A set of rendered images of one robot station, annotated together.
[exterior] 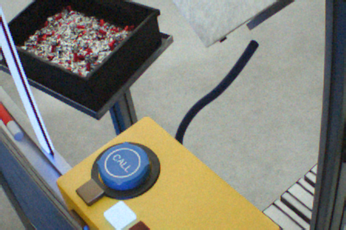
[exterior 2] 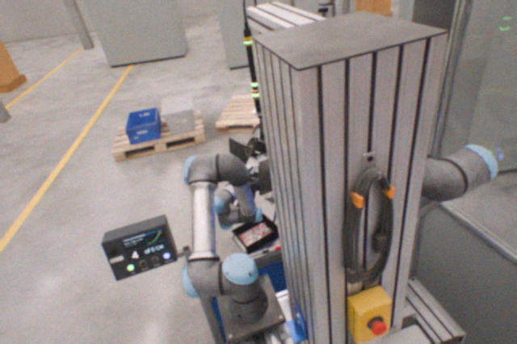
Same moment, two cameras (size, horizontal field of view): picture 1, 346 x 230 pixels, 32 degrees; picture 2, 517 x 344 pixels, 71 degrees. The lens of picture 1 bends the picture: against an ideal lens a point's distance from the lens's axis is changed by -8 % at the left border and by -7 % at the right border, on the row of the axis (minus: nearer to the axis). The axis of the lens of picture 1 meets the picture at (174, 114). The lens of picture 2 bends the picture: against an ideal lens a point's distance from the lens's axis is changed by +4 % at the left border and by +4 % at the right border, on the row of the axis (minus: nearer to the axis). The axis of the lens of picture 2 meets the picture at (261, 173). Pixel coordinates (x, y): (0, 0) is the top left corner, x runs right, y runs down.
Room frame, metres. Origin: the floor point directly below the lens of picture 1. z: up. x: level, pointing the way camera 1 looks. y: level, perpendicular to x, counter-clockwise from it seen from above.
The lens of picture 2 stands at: (0.22, 1.43, 2.19)
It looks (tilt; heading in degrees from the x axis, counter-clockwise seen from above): 34 degrees down; 289
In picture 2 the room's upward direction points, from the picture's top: 9 degrees counter-clockwise
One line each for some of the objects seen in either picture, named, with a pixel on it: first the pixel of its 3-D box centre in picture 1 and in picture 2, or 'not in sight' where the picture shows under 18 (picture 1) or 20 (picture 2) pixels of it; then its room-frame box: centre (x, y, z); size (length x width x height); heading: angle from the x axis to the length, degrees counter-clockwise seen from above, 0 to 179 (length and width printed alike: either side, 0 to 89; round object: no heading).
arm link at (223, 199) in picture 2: not in sight; (220, 202); (0.85, 0.26, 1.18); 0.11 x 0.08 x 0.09; 69
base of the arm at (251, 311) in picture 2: not in sight; (246, 296); (0.61, 0.69, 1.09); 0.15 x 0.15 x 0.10
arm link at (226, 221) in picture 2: not in sight; (228, 217); (0.83, 0.26, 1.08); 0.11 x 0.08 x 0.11; 13
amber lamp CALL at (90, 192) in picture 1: (90, 192); not in sight; (0.29, 0.07, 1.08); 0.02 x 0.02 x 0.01; 32
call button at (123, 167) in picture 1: (123, 167); not in sight; (0.31, 0.05, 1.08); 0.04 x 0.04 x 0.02
